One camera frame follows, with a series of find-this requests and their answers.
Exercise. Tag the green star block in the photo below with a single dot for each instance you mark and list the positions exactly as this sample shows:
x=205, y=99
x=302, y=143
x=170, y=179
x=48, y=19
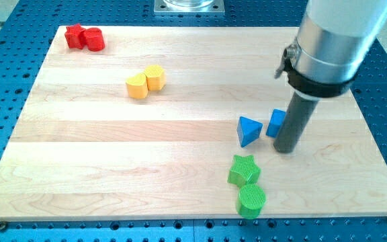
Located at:
x=243, y=171

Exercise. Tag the red star block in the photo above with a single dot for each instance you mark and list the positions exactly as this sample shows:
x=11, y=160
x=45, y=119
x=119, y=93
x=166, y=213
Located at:
x=74, y=36

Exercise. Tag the red cylinder block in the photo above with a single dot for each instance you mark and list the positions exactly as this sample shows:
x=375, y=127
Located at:
x=94, y=39

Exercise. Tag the blue perforated table plate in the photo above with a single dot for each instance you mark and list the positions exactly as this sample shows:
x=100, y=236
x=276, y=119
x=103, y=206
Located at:
x=26, y=32

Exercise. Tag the green cylinder block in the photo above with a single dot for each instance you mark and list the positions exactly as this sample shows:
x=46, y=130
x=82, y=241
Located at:
x=250, y=201

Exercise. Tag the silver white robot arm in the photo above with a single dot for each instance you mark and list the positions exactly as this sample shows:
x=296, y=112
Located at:
x=331, y=44

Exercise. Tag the yellow pentagon block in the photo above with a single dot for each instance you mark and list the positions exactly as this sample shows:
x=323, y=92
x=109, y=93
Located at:
x=155, y=77

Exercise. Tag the light wooden board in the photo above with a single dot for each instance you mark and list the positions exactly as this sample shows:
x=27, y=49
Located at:
x=83, y=149

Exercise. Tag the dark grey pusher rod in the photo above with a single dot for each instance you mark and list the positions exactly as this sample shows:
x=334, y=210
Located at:
x=297, y=116

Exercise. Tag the yellow heart block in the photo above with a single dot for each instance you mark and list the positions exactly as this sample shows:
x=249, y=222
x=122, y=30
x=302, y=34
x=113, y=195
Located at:
x=137, y=86

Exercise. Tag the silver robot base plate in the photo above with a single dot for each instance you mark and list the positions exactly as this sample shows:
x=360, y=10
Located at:
x=168, y=7

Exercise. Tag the blue cube block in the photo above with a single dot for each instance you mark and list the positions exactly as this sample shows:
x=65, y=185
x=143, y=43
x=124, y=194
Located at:
x=276, y=120

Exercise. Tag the blue triangle block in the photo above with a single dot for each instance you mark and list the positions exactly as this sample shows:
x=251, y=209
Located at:
x=248, y=130

